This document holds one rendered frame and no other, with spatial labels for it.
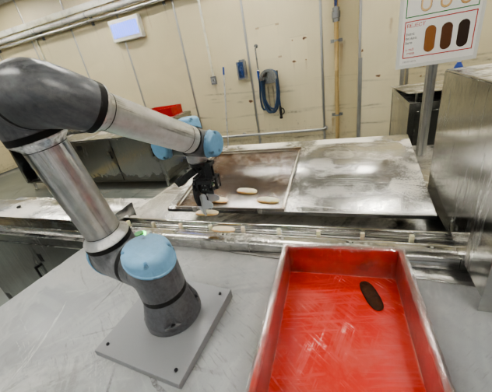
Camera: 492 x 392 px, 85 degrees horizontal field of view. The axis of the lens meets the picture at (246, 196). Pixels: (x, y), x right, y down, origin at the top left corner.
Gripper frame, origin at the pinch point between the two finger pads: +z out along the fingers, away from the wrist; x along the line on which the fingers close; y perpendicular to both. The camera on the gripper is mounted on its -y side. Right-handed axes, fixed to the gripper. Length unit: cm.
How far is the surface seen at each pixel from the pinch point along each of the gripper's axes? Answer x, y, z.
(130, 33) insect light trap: 360, -290, -121
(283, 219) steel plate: 13.0, 26.9, 12.0
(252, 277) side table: -20.9, 23.9, 11.7
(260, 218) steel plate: 13.0, 16.8, 12.0
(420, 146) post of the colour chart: 83, 88, 7
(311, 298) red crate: -26, 43, 11
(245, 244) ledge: -9.7, 18.4, 8.0
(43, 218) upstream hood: -10, -83, 2
